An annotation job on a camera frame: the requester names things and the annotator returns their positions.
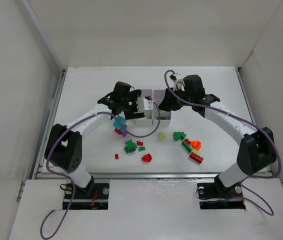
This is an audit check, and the purple cable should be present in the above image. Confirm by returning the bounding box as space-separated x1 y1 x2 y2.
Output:
163 69 282 216
39 97 161 240

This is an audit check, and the large red lego brick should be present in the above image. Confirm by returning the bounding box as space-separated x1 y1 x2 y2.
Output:
189 152 204 165

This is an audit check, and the metal rail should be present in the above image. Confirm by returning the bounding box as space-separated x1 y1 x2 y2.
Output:
32 67 272 181

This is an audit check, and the pale lime lego brick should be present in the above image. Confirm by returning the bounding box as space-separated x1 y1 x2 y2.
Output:
192 149 200 156

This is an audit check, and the red round lego piece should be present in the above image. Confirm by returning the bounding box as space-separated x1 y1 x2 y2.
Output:
141 153 153 164

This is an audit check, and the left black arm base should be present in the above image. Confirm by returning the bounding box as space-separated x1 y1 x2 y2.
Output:
59 181 110 210

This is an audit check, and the green lego brick stack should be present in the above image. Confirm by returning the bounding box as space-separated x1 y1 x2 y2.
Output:
124 140 138 154

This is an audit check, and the orange lego piece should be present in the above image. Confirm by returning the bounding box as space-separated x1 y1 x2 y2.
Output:
190 140 202 151

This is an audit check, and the cyan lego block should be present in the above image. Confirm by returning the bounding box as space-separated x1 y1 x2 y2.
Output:
113 116 127 132

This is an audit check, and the small green lego piece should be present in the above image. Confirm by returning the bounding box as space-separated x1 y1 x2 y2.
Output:
138 146 146 152

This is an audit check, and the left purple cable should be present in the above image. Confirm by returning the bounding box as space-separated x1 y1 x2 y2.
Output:
39 97 161 240

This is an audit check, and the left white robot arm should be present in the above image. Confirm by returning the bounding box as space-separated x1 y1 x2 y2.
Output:
44 81 153 196

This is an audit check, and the green lego cluster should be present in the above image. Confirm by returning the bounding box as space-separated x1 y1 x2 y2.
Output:
173 131 187 141

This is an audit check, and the small red brick by orange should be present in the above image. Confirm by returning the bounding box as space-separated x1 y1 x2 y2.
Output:
184 138 191 145

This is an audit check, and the small red lego brick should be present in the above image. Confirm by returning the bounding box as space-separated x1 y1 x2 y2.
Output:
136 141 144 146

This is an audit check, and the red brick under cyan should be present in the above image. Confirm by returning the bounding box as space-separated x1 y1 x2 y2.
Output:
114 128 123 135

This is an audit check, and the lime green lego brick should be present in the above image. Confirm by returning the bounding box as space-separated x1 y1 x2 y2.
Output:
157 132 167 142

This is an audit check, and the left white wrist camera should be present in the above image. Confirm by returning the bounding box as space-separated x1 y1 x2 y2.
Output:
137 97 154 113

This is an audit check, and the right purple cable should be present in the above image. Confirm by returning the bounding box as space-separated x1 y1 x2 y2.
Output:
163 69 282 216

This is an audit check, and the long green lego brick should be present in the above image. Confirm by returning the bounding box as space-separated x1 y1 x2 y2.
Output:
181 141 193 153

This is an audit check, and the white divided sorting container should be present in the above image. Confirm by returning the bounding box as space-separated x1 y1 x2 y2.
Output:
133 89 172 128

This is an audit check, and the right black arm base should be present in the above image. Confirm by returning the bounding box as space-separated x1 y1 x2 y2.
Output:
195 177 246 210

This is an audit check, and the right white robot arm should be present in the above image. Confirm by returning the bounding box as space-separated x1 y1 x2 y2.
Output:
159 72 279 200

